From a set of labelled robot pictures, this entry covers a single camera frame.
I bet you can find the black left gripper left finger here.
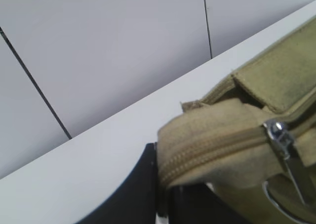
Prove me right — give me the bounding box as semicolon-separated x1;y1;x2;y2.
79;143;157;224

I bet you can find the khaki yellow canvas bag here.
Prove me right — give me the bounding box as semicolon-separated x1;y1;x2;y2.
157;18;316;224

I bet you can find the black cable on wall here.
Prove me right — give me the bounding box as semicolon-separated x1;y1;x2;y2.
202;0;214;59
0;27;73;140

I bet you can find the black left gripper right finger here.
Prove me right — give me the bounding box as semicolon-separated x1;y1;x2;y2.
168;184;249;224

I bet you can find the silver metal zipper pull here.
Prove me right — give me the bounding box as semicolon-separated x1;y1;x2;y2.
263;119;309;205

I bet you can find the black cable on wall left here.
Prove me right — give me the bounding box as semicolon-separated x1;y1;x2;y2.
0;27;73;140

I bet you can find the black cable on wall right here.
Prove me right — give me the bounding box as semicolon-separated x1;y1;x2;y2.
202;0;214;59

